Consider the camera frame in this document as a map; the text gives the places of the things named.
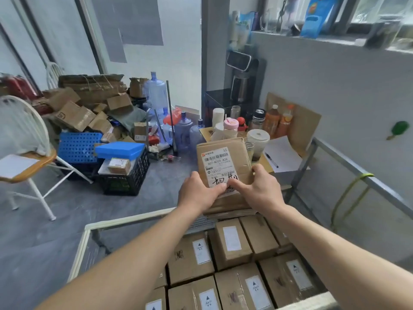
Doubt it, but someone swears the person's left hand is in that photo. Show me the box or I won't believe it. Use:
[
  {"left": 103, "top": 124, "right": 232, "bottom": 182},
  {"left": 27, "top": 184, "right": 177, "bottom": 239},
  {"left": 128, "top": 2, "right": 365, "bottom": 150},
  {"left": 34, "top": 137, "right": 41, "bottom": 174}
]
[{"left": 177, "top": 170, "right": 228, "bottom": 217}]

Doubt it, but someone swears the person's right hand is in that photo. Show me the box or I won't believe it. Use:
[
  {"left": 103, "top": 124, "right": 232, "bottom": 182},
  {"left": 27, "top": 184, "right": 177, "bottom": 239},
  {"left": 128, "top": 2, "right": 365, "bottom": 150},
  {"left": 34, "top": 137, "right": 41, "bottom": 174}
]
[{"left": 227, "top": 164, "right": 288, "bottom": 217}]

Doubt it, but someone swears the parcel with handwritten label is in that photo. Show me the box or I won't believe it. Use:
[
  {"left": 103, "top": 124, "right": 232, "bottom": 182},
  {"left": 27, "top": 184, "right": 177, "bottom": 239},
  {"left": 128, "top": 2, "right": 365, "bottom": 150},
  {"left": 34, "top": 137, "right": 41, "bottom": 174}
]
[{"left": 196, "top": 137, "right": 256, "bottom": 215}]

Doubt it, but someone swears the small parcel white label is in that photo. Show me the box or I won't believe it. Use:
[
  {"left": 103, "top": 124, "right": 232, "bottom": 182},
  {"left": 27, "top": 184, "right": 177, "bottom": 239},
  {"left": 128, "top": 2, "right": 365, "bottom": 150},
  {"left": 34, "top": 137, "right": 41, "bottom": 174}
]
[{"left": 266, "top": 219, "right": 294, "bottom": 255}]

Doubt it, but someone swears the parcel with long label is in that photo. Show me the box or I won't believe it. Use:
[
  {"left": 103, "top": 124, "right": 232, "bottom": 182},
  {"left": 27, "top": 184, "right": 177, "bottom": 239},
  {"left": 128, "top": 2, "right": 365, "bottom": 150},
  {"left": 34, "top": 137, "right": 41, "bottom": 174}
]
[{"left": 210, "top": 217, "right": 254, "bottom": 272}]

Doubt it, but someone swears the large labelled cardboard box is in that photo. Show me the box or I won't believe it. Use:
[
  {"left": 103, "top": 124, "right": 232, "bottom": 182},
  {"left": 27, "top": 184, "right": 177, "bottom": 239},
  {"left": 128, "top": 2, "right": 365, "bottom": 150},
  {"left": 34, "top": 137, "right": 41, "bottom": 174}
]
[
  {"left": 167, "top": 276, "right": 223, "bottom": 310},
  {"left": 214, "top": 263, "right": 275, "bottom": 310},
  {"left": 258, "top": 251, "right": 320, "bottom": 309},
  {"left": 153, "top": 267, "right": 168, "bottom": 289},
  {"left": 167, "top": 232, "right": 215, "bottom": 286},
  {"left": 145, "top": 287, "right": 167, "bottom": 310}
]

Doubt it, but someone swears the metal wire cage cart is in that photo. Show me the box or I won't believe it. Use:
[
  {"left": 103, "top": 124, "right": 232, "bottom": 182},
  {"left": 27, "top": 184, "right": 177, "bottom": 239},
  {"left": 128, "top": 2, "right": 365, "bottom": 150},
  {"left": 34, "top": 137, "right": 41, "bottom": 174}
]
[{"left": 67, "top": 137, "right": 413, "bottom": 310}]

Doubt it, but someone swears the person's left forearm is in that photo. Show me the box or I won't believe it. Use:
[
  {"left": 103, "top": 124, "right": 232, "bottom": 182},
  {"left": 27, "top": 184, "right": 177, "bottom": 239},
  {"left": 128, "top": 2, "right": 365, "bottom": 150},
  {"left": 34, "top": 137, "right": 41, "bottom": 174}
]
[{"left": 35, "top": 206, "right": 207, "bottom": 310}]

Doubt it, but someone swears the person's right forearm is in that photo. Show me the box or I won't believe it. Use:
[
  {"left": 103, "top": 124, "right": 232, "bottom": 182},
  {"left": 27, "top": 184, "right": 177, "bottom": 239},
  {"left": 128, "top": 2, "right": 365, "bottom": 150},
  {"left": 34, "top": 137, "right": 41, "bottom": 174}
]
[{"left": 268, "top": 205, "right": 413, "bottom": 310}]

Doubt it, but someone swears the heap of cartons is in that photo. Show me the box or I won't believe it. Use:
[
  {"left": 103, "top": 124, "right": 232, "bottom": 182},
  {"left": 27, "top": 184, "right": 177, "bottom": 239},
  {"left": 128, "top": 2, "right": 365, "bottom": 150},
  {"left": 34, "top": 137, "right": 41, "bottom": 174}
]
[{"left": 32, "top": 74, "right": 149, "bottom": 143}]

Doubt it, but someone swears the white paper sheet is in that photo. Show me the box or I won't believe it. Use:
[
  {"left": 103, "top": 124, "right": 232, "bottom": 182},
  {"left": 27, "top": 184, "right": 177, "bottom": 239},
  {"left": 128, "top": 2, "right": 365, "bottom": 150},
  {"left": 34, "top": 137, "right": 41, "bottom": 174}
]
[
  {"left": 263, "top": 135, "right": 310, "bottom": 174},
  {"left": 0, "top": 154, "right": 39, "bottom": 180}
]

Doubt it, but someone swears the clear glass jar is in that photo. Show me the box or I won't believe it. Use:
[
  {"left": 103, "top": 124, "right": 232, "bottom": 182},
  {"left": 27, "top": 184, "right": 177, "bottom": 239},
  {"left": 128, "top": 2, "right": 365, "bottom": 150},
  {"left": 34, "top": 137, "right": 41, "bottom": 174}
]
[{"left": 244, "top": 141, "right": 256, "bottom": 164}]

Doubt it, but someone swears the white lid drink cup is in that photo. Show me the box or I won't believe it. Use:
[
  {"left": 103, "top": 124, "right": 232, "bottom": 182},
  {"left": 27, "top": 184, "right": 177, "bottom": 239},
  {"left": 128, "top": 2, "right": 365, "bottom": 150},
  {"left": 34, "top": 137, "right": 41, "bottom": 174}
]
[{"left": 247, "top": 129, "right": 271, "bottom": 162}]

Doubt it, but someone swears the heap of mixed rubbish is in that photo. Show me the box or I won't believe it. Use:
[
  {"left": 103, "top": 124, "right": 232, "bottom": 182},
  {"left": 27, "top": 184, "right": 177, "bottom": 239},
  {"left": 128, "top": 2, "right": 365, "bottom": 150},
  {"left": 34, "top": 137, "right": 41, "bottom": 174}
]
[{"left": 147, "top": 138, "right": 181, "bottom": 164}]

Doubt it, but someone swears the blue water jug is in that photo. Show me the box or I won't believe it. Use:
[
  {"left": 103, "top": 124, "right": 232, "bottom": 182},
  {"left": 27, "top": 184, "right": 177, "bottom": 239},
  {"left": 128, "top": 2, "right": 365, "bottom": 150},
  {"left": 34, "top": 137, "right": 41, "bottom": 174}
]
[
  {"left": 188, "top": 119, "right": 206, "bottom": 149},
  {"left": 174, "top": 112, "right": 194, "bottom": 151}
]

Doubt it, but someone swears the small yellow table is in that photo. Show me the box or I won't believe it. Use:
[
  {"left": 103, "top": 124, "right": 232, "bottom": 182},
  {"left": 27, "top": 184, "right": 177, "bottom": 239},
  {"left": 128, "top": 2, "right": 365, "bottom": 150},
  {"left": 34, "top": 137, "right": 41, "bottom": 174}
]
[{"left": 198, "top": 125, "right": 275, "bottom": 174}]

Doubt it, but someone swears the white plastic cup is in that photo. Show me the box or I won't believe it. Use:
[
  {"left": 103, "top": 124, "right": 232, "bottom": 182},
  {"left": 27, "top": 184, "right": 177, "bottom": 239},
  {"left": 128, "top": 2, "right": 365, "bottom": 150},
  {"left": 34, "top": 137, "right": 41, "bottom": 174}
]
[{"left": 210, "top": 122, "right": 225, "bottom": 142}]

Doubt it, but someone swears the black plastic crate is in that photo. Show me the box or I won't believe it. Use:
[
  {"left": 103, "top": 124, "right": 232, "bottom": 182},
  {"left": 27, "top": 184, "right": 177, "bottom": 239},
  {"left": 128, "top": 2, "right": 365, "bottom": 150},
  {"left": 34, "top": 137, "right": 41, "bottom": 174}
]
[
  {"left": 56, "top": 161, "right": 101, "bottom": 181},
  {"left": 98, "top": 150, "right": 151, "bottom": 196}
]

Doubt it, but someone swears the brown tea bottle white cap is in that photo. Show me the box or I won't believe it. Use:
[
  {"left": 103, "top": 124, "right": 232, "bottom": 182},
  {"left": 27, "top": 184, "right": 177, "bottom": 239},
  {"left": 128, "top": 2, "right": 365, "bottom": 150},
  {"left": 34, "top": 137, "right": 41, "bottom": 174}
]
[{"left": 263, "top": 104, "right": 280, "bottom": 138}]

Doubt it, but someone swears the orange drink bottle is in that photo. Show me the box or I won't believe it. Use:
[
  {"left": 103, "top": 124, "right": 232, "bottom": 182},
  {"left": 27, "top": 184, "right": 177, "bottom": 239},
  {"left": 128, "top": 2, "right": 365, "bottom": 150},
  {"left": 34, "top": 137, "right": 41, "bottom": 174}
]
[{"left": 277, "top": 105, "right": 295, "bottom": 138}]

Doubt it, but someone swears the pink lid clear tumbler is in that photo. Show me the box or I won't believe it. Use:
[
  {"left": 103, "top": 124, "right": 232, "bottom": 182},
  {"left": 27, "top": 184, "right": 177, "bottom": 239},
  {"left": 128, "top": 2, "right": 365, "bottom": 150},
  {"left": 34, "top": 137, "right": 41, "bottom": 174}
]
[{"left": 223, "top": 118, "right": 239, "bottom": 139}]

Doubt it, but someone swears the black lid steel flask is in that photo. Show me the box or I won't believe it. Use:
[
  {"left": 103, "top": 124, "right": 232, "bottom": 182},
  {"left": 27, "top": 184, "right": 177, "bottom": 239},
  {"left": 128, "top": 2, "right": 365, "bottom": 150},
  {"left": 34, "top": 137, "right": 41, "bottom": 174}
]
[{"left": 251, "top": 108, "right": 266, "bottom": 130}]

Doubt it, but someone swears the small brown carton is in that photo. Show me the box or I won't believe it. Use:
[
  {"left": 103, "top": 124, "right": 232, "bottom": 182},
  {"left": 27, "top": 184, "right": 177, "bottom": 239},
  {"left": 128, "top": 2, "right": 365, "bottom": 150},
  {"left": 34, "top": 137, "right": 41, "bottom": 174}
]
[{"left": 107, "top": 158, "right": 132, "bottom": 175}]

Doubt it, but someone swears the red plastic object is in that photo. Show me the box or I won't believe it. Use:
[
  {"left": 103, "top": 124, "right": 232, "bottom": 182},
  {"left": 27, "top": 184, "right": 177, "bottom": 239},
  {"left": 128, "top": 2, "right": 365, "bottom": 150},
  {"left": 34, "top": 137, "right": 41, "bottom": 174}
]
[{"left": 163, "top": 107, "right": 182, "bottom": 126}]

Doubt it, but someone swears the upright brown carton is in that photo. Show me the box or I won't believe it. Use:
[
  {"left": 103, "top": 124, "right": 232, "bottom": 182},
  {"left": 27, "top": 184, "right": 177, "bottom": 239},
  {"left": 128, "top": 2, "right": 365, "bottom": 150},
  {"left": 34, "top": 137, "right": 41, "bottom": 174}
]
[{"left": 134, "top": 122, "right": 149, "bottom": 143}]

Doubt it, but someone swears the blue plastic box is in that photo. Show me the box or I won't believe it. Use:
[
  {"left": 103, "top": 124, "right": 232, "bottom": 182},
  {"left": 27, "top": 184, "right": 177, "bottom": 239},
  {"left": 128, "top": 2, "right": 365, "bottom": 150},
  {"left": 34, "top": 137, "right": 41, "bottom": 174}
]
[{"left": 94, "top": 141, "right": 146, "bottom": 160}]

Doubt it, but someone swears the large pale blue jug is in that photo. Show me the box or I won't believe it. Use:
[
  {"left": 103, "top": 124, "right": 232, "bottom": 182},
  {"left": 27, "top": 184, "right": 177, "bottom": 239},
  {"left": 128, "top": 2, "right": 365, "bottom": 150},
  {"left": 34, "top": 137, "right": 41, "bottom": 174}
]
[{"left": 143, "top": 71, "right": 168, "bottom": 110}]

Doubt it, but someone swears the blue perforated plastic crate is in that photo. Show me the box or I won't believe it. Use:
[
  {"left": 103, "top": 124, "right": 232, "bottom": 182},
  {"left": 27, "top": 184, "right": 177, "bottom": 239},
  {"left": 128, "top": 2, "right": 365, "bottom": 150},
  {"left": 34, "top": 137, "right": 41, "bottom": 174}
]
[{"left": 58, "top": 132, "right": 104, "bottom": 164}]

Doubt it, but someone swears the pale blue plastic bag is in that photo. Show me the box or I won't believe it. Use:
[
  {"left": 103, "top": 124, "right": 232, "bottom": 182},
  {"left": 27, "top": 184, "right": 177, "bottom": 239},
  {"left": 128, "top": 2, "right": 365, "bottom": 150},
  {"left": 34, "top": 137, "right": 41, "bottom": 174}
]
[{"left": 229, "top": 11, "right": 256, "bottom": 50}]

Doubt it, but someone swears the clear glass kettle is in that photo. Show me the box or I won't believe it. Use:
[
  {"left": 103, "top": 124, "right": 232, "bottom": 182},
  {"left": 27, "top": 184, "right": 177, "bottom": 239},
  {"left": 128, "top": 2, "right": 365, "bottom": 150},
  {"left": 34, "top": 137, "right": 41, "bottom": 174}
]
[{"left": 259, "top": 9, "right": 279, "bottom": 33}]

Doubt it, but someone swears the blue detergent bottle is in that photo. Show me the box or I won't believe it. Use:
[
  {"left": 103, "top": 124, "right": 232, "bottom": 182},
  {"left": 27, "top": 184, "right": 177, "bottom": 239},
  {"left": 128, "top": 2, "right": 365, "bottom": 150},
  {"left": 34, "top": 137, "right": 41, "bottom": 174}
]
[{"left": 300, "top": 0, "right": 342, "bottom": 38}]

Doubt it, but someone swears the dark lid glass jar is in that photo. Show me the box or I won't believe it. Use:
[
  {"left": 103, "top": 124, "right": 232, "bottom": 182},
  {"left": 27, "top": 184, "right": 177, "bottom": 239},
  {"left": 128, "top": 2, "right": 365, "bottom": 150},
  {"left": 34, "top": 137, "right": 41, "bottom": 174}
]
[{"left": 364, "top": 15, "right": 404, "bottom": 50}]

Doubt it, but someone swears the dark red bulky object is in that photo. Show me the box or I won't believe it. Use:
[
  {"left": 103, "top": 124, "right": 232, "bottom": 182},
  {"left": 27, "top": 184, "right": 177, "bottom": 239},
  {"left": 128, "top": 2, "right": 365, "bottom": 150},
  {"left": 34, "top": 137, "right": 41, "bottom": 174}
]
[{"left": 0, "top": 75, "right": 39, "bottom": 100}]

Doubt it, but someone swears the aluminium-framed window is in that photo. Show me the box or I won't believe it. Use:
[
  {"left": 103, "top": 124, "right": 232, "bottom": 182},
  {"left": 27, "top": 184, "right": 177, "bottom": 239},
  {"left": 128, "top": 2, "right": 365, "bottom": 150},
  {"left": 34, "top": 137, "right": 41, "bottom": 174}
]
[{"left": 258, "top": 0, "right": 413, "bottom": 34}]

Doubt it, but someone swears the yellow-green rope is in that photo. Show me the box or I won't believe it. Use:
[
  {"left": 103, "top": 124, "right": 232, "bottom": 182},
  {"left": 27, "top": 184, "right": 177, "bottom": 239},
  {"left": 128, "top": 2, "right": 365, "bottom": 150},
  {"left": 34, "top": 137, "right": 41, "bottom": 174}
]
[{"left": 330, "top": 172, "right": 375, "bottom": 229}]

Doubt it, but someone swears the green popsicle wall hook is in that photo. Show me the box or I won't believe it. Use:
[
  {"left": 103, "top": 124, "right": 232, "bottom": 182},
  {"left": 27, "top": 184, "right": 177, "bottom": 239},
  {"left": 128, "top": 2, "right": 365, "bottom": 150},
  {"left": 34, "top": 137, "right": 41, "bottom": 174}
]
[{"left": 386, "top": 121, "right": 410, "bottom": 141}]

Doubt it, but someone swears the white metal stool frame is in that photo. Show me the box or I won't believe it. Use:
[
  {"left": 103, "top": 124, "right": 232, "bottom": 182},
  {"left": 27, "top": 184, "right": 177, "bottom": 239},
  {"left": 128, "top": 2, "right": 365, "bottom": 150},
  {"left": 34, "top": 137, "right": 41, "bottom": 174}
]
[{"left": 0, "top": 95, "right": 94, "bottom": 222}]

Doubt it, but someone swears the clear bottle with strap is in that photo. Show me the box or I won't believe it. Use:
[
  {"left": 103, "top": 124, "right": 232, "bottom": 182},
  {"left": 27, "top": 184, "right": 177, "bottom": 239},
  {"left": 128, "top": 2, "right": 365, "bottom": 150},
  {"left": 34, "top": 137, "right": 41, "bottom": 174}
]
[{"left": 277, "top": 0, "right": 302, "bottom": 34}]

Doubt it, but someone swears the white wire-back chair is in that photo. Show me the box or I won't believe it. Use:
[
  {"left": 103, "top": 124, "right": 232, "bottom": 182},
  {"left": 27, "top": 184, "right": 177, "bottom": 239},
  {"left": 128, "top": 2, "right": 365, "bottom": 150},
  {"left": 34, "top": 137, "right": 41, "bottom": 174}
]
[{"left": 45, "top": 62, "right": 65, "bottom": 91}]

